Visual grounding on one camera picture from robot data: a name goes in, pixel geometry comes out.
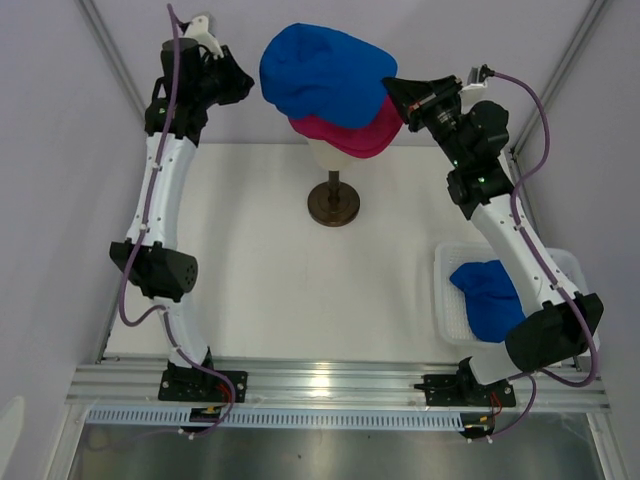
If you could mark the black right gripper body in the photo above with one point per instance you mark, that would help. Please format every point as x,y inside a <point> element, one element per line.
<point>439,113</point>

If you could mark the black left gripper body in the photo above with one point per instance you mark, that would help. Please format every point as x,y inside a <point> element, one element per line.
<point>221,84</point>

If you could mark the blue cap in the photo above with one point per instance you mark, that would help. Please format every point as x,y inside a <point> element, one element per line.
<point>310,70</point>
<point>493,307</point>

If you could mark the cream mannequin head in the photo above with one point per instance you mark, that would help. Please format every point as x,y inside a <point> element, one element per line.
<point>332,203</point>

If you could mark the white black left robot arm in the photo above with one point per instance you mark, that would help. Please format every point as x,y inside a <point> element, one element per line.
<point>157,278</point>

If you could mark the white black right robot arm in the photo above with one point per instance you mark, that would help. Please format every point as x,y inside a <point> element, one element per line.
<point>560,321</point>

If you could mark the white plastic basket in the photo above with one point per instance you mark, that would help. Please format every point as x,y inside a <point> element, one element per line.
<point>450,307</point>

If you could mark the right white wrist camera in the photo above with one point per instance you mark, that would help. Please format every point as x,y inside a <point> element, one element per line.
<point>476,85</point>

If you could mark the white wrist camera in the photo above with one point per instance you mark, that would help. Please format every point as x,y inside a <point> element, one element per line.
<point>202,29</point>
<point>476,85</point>

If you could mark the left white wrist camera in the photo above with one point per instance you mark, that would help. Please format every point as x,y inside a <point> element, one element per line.
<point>202,29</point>

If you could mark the left aluminium frame post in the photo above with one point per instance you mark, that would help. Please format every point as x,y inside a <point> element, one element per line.
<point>112,55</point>

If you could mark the aluminium frame post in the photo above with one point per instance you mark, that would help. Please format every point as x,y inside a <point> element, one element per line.
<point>568,59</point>
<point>112,55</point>

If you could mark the right aluminium frame post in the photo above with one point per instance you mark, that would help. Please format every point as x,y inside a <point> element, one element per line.
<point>568,59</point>

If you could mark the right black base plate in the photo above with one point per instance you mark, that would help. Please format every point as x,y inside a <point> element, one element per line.
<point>457,390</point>

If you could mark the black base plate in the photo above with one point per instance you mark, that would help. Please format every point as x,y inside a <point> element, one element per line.
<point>188,384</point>
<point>457,390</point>

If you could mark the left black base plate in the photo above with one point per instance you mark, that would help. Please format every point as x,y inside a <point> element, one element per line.
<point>188,384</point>

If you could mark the aluminium mounting rail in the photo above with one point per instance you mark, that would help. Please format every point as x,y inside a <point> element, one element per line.
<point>315,385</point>

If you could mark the white slotted cable duct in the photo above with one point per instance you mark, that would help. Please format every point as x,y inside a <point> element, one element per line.
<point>241,417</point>

